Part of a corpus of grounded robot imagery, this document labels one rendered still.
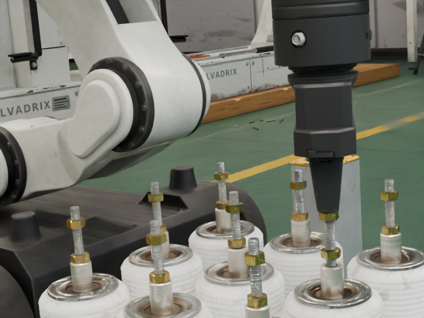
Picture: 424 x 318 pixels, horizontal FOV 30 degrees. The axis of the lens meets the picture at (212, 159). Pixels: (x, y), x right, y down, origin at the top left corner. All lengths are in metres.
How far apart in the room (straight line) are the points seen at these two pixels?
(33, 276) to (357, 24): 0.64
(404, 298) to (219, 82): 3.02
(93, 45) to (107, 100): 0.12
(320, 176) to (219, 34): 6.66
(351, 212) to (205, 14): 6.43
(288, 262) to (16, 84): 2.41
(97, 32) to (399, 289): 0.61
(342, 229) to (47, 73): 2.22
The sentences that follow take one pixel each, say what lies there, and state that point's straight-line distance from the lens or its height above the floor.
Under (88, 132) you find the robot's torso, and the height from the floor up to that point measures 0.36.
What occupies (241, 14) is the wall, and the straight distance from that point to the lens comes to 7.21.
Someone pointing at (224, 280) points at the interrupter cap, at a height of 0.25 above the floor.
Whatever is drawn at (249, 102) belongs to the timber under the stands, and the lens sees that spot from 3.87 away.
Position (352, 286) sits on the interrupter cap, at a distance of 0.81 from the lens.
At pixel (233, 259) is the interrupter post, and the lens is 0.84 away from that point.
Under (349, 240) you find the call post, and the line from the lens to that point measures 1.12.
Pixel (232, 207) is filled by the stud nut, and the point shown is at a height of 0.33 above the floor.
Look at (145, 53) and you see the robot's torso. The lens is 1.18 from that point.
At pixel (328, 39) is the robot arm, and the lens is 0.70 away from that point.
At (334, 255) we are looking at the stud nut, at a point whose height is 0.29.
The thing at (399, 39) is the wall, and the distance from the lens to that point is 6.37.
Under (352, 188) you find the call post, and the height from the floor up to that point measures 0.27.
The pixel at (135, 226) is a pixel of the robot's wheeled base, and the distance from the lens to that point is 1.30.
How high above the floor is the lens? 0.54
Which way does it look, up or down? 11 degrees down
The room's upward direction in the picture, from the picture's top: 4 degrees counter-clockwise
